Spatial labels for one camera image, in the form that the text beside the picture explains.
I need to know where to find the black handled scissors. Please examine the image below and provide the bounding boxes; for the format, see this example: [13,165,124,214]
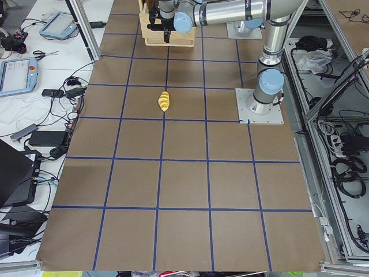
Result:
[32,50,59,61]

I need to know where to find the blue teach pendant near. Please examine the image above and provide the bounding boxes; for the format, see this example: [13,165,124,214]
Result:
[1,57,38,97]

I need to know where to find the black laptop computer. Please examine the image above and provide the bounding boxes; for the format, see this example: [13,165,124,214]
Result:
[1,141,41,208]

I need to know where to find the black phone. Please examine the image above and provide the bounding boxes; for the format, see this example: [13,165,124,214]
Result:
[42,89,65,98]

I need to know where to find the black coiled cables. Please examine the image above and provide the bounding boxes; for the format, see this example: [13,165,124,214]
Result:
[330,157,368,200]

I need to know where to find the aluminium frame post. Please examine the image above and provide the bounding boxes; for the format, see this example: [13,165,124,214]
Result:
[65,0,101,63]

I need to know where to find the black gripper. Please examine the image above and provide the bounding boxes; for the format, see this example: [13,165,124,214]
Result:
[147,5,175,43]

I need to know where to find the black power adapter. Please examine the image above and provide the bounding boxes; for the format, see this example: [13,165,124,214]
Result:
[29,130,66,147]

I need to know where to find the wooden drawer cabinet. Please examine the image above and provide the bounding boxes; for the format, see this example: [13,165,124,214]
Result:
[138,1,195,47]

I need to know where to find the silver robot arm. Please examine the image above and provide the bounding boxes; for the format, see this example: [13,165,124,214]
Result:
[236,18,263,32]
[146,0,307,115]

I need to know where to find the crumpled white cloth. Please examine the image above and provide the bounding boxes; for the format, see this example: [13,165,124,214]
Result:
[296,50,333,74]

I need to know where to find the blue teach pendant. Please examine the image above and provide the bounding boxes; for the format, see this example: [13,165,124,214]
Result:
[1,57,38,97]
[39,12,77,40]

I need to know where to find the blue teach pendant far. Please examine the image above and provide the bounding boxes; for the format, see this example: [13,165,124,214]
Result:
[39,12,77,40]

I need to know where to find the toy bread loaf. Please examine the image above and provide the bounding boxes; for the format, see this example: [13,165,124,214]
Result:
[158,91,170,112]

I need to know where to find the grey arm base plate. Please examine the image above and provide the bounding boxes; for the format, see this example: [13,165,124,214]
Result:
[235,88,284,125]

